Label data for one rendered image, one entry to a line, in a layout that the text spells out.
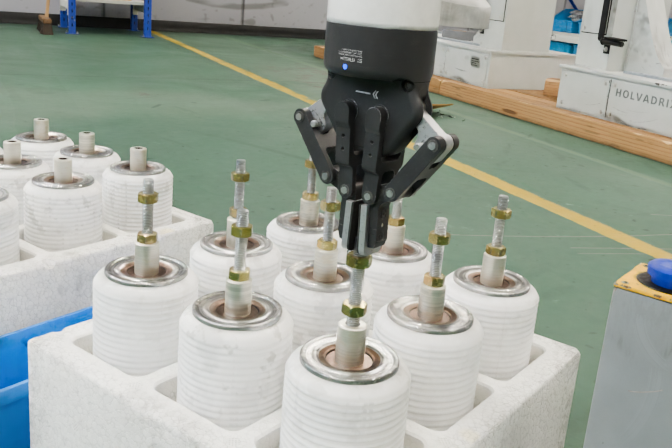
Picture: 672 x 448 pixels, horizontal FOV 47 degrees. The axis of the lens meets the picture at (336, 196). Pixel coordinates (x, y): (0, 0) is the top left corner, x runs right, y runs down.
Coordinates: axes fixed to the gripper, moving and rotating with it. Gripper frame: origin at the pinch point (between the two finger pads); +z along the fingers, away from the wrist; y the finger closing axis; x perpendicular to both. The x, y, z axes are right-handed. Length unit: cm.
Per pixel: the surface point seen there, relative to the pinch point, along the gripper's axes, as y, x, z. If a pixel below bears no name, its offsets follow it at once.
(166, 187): -50, 25, 13
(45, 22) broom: -471, 270, 28
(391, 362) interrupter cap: 2.7, 1.6, 10.5
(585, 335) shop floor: -6, 76, 36
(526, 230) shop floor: -38, 123, 36
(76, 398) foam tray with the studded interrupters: -23.5, -7.9, 20.7
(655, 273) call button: 16.1, 17.6, 3.4
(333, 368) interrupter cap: 0.2, -2.3, 10.5
